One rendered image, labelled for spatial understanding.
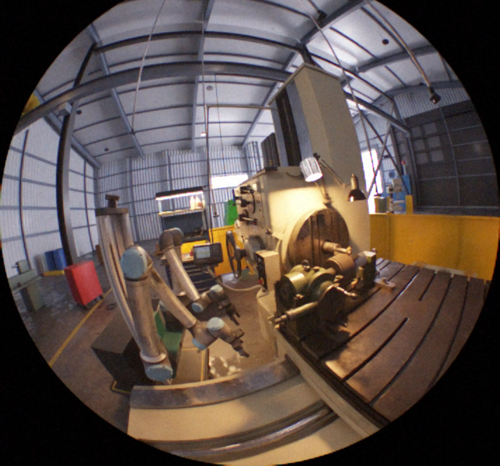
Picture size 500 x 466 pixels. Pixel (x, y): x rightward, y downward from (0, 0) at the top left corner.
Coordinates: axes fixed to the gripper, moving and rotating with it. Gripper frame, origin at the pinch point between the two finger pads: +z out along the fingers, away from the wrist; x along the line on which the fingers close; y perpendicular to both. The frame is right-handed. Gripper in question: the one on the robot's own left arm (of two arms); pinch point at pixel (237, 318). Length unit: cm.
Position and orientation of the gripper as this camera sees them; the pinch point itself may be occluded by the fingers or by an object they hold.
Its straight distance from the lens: 151.6
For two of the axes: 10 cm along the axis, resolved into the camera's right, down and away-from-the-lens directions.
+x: 0.1, 0.4, 10.0
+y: 8.5, -5.2, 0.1
